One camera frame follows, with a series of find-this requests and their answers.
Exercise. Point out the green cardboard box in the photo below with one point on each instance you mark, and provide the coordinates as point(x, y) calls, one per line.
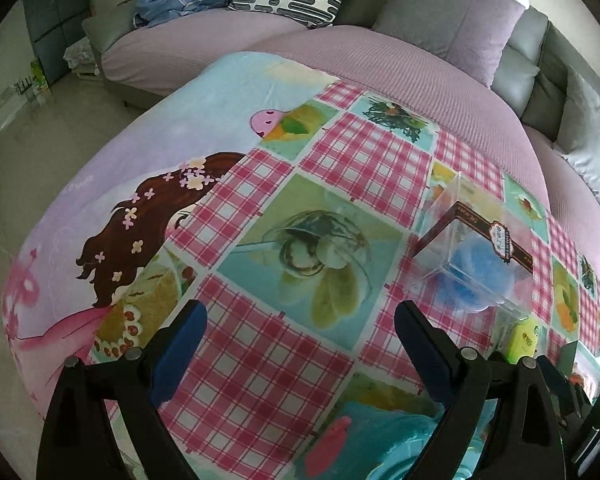
point(38, 74)

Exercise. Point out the printed blanket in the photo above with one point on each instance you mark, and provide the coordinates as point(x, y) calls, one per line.
point(80, 185)

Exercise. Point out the pink sofa cover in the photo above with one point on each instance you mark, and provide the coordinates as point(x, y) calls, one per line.
point(380, 60)

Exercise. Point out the teal wet wipes pack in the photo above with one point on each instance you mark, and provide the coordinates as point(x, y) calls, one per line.
point(380, 425)

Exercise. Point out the clear plastic box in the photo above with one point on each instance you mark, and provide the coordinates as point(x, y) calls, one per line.
point(460, 220)

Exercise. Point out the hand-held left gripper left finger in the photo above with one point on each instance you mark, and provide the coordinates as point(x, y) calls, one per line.
point(180, 345)

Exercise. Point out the dark cabinet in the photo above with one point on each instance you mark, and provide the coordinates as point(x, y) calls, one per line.
point(55, 15)

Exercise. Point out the grey sofa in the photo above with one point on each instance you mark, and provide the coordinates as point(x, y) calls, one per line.
point(530, 45)

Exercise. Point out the purple cushion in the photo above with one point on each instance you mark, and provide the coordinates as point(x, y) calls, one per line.
point(445, 25)

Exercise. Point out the grey cushion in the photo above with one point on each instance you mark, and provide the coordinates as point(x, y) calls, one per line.
point(595, 130)

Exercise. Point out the pink checked tablecloth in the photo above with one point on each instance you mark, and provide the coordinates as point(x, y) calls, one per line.
point(260, 200)

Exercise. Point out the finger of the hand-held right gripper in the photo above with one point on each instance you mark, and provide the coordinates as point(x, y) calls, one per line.
point(560, 382)

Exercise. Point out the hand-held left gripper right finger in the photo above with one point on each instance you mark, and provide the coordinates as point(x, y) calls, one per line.
point(425, 350)

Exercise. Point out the blue bath puff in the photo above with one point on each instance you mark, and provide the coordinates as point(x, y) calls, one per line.
point(467, 275)

